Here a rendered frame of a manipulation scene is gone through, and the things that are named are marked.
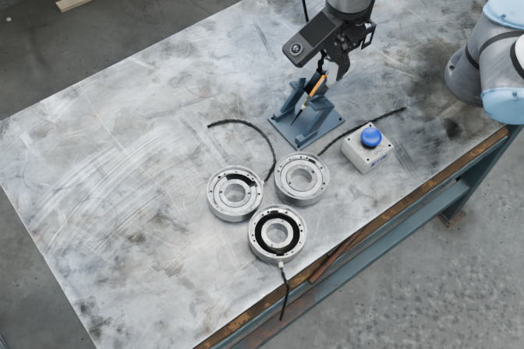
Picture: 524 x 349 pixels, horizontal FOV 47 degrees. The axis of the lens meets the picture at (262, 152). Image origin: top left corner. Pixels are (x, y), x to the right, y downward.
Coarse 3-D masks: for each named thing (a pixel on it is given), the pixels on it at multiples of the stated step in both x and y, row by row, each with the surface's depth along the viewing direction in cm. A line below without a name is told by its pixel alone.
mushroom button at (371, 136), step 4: (368, 128) 116; (372, 128) 116; (364, 132) 115; (368, 132) 115; (372, 132) 115; (376, 132) 115; (380, 132) 115; (364, 136) 114; (368, 136) 114; (372, 136) 114; (376, 136) 114; (380, 136) 115; (364, 140) 114; (368, 140) 114; (372, 140) 114; (376, 140) 114; (380, 140) 114; (368, 144) 114; (372, 144) 114; (376, 144) 114
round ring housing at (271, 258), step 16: (272, 208) 111; (288, 208) 110; (256, 224) 109; (272, 224) 110; (288, 224) 109; (304, 224) 108; (288, 240) 108; (304, 240) 106; (272, 256) 105; (288, 256) 105
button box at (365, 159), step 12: (360, 132) 118; (348, 144) 117; (360, 144) 117; (384, 144) 117; (348, 156) 120; (360, 156) 115; (372, 156) 116; (384, 156) 118; (360, 168) 118; (372, 168) 119
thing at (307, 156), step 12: (288, 156) 116; (300, 156) 117; (312, 156) 116; (276, 168) 114; (300, 168) 115; (324, 168) 115; (276, 180) 112; (288, 180) 114; (312, 180) 114; (324, 180) 114; (324, 192) 113; (300, 204) 112
